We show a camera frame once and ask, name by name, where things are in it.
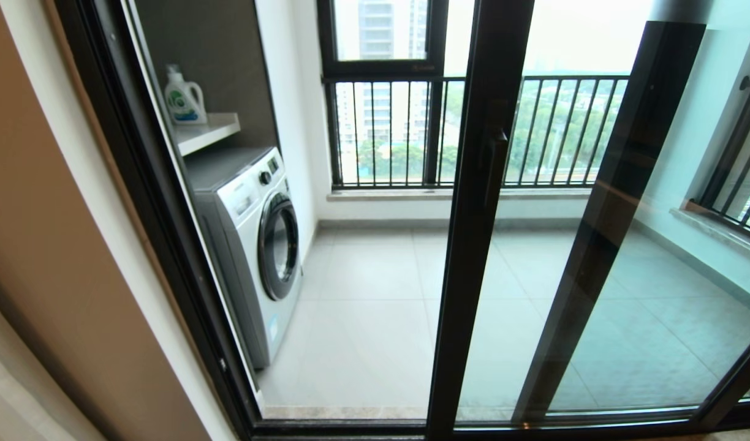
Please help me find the dark framed sliding glass door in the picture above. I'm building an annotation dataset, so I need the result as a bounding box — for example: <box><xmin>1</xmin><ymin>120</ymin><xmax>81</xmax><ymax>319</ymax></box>
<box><xmin>425</xmin><ymin>0</ymin><xmax>750</xmax><ymax>439</ymax></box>

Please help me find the long dark metal balcony railing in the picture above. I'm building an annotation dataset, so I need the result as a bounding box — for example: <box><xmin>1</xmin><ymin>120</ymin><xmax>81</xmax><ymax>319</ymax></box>
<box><xmin>333</xmin><ymin>73</ymin><xmax>631</xmax><ymax>188</ymax></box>

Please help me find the short grey stone window sill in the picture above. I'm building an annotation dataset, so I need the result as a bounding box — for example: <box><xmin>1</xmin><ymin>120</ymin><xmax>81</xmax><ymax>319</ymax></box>
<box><xmin>669</xmin><ymin>207</ymin><xmax>750</xmax><ymax>265</ymax></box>

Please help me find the white front-loading washing machine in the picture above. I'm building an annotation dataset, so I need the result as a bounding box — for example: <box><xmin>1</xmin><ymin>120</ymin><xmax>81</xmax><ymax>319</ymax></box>
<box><xmin>185</xmin><ymin>146</ymin><xmax>303</xmax><ymax>370</ymax></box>

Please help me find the short dark metal window railing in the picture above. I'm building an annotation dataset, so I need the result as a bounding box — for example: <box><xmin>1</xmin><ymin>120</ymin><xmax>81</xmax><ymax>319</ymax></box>
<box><xmin>684</xmin><ymin>49</ymin><xmax>750</xmax><ymax>243</ymax></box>

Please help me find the white wall shelf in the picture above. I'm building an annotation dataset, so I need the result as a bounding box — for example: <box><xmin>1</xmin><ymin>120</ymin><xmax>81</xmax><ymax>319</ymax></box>
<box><xmin>174</xmin><ymin>112</ymin><xmax>241</xmax><ymax>157</ymax></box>

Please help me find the long grey stone window sill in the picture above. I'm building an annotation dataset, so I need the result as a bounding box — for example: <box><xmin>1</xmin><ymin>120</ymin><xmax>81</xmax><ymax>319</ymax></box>
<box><xmin>326</xmin><ymin>187</ymin><xmax>593</xmax><ymax>203</ymax></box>

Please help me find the dark door handle lever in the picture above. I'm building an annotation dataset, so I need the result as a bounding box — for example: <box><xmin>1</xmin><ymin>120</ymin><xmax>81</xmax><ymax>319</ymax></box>
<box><xmin>482</xmin><ymin>126</ymin><xmax>510</xmax><ymax>212</ymax></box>

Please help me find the white laundry detergent bottle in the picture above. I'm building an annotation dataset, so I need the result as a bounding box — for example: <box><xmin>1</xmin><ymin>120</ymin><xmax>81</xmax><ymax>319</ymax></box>
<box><xmin>164</xmin><ymin>64</ymin><xmax>208</xmax><ymax>126</ymax></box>

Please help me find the dark window frame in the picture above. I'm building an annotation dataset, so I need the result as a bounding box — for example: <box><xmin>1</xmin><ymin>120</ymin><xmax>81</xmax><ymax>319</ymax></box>
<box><xmin>317</xmin><ymin>0</ymin><xmax>448</xmax><ymax>189</ymax></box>

